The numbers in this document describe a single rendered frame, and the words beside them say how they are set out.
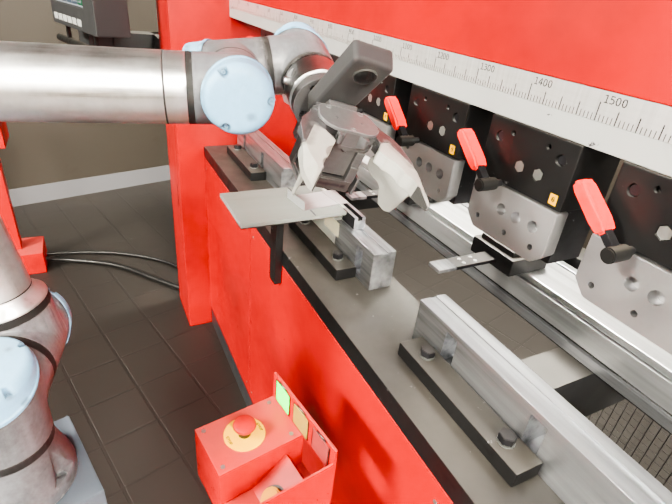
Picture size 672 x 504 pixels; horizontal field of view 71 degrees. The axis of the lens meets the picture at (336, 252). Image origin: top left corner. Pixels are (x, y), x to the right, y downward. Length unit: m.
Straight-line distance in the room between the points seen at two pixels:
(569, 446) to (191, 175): 1.65
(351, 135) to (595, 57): 0.28
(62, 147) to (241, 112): 3.25
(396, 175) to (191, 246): 1.70
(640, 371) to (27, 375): 0.94
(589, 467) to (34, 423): 0.74
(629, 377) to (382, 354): 0.43
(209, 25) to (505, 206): 1.42
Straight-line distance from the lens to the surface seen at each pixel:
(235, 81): 0.51
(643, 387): 0.99
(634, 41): 0.61
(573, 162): 0.63
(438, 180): 0.81
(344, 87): 0.53
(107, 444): 1.96
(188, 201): 2.05
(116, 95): 0.53
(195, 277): 2.23
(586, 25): 0.64
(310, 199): 1.19
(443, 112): 0.80
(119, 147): 3.84
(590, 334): 1.01
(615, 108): 0.61
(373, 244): 1.09
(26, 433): 0.79
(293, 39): 0.68
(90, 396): 2.14
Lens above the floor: 1.47
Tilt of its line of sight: 29 degrees down
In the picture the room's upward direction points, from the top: 6 degrees clockwise
